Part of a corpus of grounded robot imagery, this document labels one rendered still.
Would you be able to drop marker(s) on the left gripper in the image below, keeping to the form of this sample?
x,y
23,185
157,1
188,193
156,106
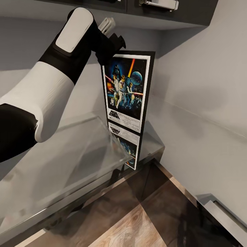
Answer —
x,y
115,43

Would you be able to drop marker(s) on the cabinet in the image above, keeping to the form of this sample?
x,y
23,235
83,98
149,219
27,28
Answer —
x,y
148,14

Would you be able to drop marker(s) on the poster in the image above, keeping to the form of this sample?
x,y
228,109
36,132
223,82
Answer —
x,y
126,83

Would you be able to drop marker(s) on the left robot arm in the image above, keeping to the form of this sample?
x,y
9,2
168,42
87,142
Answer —
x,y
30,113

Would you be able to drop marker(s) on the drop in sink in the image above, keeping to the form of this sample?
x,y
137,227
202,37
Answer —
x,y
76,155

